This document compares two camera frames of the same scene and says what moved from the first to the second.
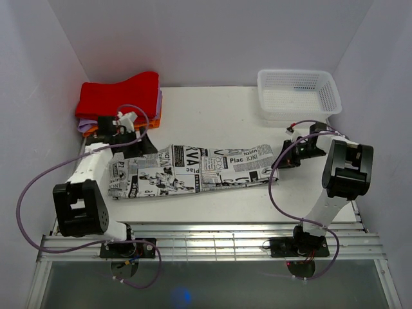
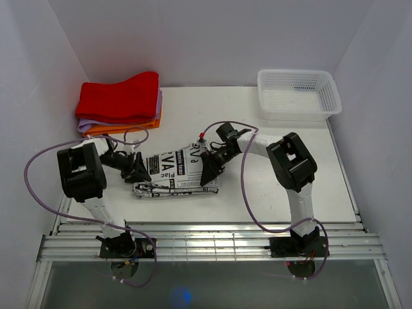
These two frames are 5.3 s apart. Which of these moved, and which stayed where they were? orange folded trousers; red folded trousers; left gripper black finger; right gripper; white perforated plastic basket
Moved: right gripper; left gripper black finger
Stayed: red folded trousers; orange folded trousers; white perforated plastic basket
